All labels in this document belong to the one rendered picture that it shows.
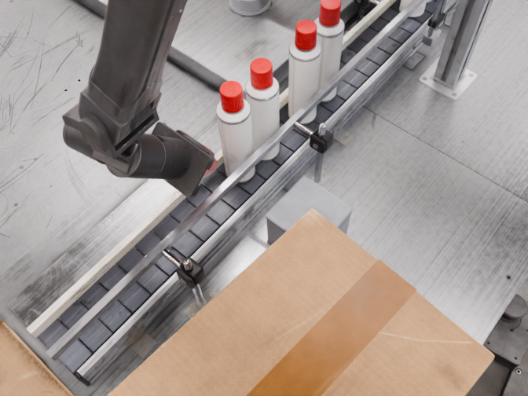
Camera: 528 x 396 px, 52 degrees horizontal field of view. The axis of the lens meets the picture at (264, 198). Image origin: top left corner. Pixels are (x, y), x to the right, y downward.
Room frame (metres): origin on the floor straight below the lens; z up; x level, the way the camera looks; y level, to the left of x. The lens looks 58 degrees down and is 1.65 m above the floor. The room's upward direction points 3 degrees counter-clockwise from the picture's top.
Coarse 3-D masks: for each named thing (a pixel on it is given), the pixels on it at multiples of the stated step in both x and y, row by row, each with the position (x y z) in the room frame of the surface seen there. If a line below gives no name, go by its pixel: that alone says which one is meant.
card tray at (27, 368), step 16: (0, 320) 0.30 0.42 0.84; (0, 336) 0.28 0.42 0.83; (16, 336) 0.28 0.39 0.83; (0, 352) 0.25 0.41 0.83; (16, 352) 0.25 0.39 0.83; (32, 352) 0.25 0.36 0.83; (0, 368) 0.23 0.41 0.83; (16, 368) 0.23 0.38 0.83; (32, 368) 0.22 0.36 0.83; (48, 368) 0.22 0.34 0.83; (0, 384) 0.20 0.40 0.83; (16, 384) 0.20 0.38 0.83; (32, 384) 0.20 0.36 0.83; (48, 384) 0.20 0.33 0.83
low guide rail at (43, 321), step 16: (384, 0) 0.91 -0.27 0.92; (368, 16) 0.86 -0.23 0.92; (352, 32) 0.82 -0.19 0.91; (208, 176) 0.51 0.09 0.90; (176, 192) 0.47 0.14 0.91; (160, 208) 0.44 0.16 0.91; (144, 224) 0.42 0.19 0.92; (128, 240) 0.39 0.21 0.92; (112, 256) 0.36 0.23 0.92; (96, 272) 0.34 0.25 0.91; (80, 288) 0.32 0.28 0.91; (64, 304) 0.29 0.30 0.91; (48, 320) 0.27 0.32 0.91
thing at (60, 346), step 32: (416, 0) 0.85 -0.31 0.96; (384, 32) 0.76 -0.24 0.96; (352, 64) 0.69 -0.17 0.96; (320, 96) 0.62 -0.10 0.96; (288, 128) 0.55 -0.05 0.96; (256, 160) 0.50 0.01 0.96; (224, 192) 0.44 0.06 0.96; (192, 224) 0.39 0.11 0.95; (160, 256) 0.34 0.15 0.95; (128, 288) 0.30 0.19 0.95; (96, 320) 0.25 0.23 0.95
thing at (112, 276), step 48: (384, 48) 0.81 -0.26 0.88; (336, 96) 0.69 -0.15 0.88; (288, 144) 0.58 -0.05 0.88; (240, 192) 0.49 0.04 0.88; (144, 240) 0.41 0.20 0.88; (192, 240) 0.40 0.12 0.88; (96, 288) 0.33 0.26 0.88; (144, 288) 0.33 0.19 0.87; (48, 336) 0.26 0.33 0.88; (96, 336) 0.25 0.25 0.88
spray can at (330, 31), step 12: (324, 0) 0.71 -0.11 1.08; (336, 0) 0.71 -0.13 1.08; (324, 12) 0.69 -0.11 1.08; (336, 12) 0.69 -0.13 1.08; (324, 24) 0.69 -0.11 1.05; (336, 24) 0.69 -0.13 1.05; (324, 36) 0.68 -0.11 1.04; (336, 36) 0.68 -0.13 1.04; (324, 48) 0.68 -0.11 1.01; (336, 48) 0.68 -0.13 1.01; (324, 60) 0.68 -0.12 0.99; (336, 60) 0.68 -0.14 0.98; (324, 72) 0.68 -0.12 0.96; (336, 72) 0.68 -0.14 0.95; (324, 84) 0.68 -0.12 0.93
